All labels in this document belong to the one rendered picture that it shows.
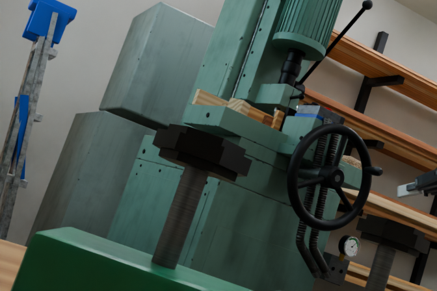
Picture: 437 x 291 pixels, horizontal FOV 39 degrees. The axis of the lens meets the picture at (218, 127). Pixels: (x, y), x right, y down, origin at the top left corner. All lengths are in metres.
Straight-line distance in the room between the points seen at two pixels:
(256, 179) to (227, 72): 0.49
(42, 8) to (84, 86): 1.80
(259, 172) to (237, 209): 0.12
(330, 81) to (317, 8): 2.85
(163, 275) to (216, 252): 1.47
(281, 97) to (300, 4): 0.30
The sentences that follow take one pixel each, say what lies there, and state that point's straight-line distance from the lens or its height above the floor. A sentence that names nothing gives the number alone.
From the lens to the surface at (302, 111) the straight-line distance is 1.83.
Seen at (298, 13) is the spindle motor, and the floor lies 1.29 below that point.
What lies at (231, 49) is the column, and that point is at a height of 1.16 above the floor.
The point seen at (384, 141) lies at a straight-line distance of 4.58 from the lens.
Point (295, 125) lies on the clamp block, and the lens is 1.81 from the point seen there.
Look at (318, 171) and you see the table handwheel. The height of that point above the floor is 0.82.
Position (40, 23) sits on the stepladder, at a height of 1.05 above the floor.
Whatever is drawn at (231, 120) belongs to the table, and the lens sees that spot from 1.70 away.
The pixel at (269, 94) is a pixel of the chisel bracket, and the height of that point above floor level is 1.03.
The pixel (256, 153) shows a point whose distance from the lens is 1.76.
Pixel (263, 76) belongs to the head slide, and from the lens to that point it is 2.07.
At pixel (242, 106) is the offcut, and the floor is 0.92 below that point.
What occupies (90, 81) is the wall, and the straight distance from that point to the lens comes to 4.13.
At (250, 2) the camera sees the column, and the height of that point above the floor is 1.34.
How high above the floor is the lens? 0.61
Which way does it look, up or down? 8 degrees up
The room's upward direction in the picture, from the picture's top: 19 degrees clockwise
